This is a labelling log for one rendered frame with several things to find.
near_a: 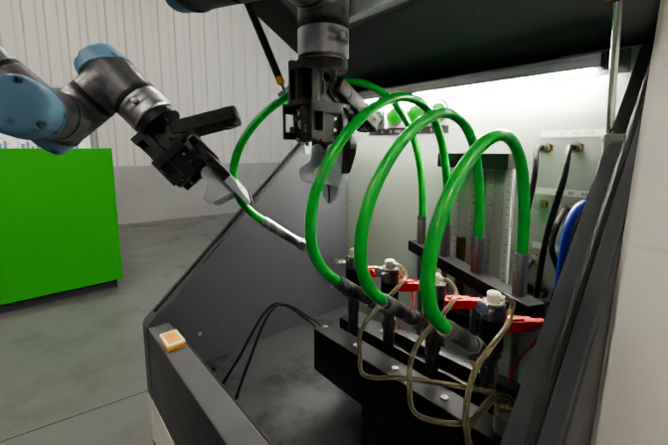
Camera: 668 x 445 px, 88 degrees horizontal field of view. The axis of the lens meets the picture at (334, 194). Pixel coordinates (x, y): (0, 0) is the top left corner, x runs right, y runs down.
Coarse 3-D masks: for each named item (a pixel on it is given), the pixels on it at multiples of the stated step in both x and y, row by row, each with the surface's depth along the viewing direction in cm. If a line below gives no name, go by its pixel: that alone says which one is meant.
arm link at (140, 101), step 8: (144, 88) 57; (152, 88) 58; (128, 96) 55; (136, 96) 56; (144, 96) 56; (152, 96) 57; (160, 96) 58; (120, 104) 56; (128, 104) 56; (136, 104) 56; (144, 104) 56; (152, 104) 56; (160, 104) 57; (168, 104) 59; (120, 112) 57; (128, 112) 56; (136, 112) 55; (144, 112) 55; (128, 120) 57; (136, 120) 56; (136, 128) 57
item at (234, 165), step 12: (360, 84) 64; (372, 84) 64; (288, 96) 59; (264, 108) 59; (396, 108) 67; (252, 120) 58; (408, 120) 67; (252, 132) 59; (240, 144) 58; (240, 156) 58; (420, 156) 69; (420, 168) 70; (420, 180) 70; (420, 192) 71; (240, 204) 59; (420, 204) 71; (252, 216) 60; (420, 216) 71
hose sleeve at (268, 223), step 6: (264, 222) 61; (270, 222) 61; (270, 228) 61; (276, 228) 61; (282, 228) 62; (276, 234) 62; (282, 234) 62; (288, 234) 62; (294, 234) 63; (288, 240) 63; (294, 240) 63; (300, 240) 63
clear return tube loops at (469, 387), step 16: (448, 304) 43; (512, 304) 40; (368, 320) 45; (512, 320) 38; (496, 336) 36; (416, 352) 38; (448, 384) 42; (464, 384) 41; (464, 400) 33; (496, 400) 39; (512, 400) 39; (416, 416) 38; (464, 416) 33; (480, 416) 38; (496, 416) 39; (464, 432) 33; (496, 432) 39
